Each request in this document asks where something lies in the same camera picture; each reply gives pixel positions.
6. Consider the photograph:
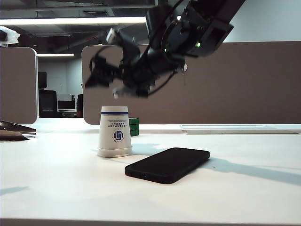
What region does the black office chair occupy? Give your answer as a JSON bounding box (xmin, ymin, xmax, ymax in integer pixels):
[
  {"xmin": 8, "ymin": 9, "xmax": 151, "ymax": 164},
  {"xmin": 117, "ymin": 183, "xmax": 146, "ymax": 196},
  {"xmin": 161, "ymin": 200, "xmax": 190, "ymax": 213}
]
[{"xmin": 38, "ymin": 72, "xmax": 58, "ymax": 119}]

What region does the black smartphone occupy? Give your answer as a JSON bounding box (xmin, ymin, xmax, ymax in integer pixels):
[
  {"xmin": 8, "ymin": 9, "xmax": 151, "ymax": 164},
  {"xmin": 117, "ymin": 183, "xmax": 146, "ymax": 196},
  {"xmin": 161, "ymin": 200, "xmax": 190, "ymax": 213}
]
[{"xmin": 124, "ymin": 147, "xmax": 210, "ymax": 185}]

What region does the short ceiling light strip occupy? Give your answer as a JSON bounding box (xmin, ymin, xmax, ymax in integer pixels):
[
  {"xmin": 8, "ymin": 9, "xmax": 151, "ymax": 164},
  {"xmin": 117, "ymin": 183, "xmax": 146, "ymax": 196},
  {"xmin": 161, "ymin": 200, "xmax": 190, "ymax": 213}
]
[{"xmin": 36, "ymin": 53, "xmax": 75, "ymax": 57}]

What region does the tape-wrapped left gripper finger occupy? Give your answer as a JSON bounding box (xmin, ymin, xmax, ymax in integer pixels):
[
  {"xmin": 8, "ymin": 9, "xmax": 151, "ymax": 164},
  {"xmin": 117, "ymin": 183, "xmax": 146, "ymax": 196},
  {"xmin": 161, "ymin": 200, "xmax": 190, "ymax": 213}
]
[{"xmin": 0, "ymin": 25, "xmax": 21, "ymax": 48}]

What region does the white paper cup blue logo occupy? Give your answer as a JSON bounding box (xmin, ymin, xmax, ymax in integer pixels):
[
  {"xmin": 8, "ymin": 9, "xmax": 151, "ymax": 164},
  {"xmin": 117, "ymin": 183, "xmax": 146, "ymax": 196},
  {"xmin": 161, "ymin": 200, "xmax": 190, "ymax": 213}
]
[
  {"xmin": 96, "ymin": 147, "xmax": 134, "ymax": 159},
  {"xmin": 98, "ymin": 106, "xmax": 133, "ymax": 151}
]

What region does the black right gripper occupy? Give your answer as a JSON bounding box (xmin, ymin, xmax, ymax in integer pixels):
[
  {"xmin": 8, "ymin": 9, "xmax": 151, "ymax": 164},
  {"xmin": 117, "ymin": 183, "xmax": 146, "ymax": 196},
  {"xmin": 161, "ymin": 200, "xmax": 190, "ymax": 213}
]
[{"xmin": 84, "ymin": 40, "xmax": 187, "ymax": 98}]

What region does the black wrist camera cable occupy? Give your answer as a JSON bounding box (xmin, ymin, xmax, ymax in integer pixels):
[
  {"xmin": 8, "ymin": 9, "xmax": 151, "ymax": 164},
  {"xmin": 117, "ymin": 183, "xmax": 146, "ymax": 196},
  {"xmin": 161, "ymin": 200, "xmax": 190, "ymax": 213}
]
[{"xmin": 90, "ymin": 45, "xmax": 123, "ymax": 72}]

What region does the long ceiling light strip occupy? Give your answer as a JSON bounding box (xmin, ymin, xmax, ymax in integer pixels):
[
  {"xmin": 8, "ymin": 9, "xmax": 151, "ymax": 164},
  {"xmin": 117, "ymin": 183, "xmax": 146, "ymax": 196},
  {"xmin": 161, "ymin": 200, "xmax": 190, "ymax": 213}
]
[{"xmin": 0, "ymin": 16, "xmax": 148, "ymax": 26}]

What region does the rubik's cube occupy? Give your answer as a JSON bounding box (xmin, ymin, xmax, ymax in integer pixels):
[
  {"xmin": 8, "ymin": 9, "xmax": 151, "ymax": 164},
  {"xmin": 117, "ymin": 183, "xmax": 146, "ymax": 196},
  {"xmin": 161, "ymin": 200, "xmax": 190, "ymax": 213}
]
[{"xmin": 128, "ymin": 117, "xmax": 140, "ymax": 137}]

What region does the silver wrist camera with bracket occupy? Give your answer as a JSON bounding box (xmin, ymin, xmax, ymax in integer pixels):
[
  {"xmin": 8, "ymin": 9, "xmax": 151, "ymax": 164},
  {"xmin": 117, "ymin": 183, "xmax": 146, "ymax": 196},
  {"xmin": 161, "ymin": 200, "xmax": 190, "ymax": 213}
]
[{"xmin": 106, "ymin": 27, "xmax": 139, "ymax": 62}]

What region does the silver metallic flat object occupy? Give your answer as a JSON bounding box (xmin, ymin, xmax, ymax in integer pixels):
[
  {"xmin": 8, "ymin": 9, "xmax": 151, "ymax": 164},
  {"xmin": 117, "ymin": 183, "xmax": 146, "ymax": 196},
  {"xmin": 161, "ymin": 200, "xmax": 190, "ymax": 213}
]
[{"xmin": 0, "ymin": 120, "xmax": 37, "ymax": 142}]

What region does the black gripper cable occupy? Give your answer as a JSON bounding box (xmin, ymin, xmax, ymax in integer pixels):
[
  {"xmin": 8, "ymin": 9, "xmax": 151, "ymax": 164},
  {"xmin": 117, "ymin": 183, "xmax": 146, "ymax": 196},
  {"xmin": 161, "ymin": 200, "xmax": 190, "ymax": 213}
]
[{"xmin": 147, "ymin": 68, "xmax": 178, "ymax": 97}]

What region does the wide brown desk partition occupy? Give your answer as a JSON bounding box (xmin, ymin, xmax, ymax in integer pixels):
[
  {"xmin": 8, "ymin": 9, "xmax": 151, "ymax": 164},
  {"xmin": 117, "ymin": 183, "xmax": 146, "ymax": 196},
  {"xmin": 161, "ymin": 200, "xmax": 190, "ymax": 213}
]
[{"xmin": 81, "ymin": 41, "xmax": 301, "ymax": 125}]

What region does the narrow brown desk partition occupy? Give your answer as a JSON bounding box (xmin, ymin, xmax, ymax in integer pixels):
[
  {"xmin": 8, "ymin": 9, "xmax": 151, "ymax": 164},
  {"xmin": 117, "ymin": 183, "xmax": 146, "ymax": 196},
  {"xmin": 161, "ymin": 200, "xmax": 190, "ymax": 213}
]
[{"xmin": 0, "ymin": 48, "xmax": 38, "ymax": 125}]

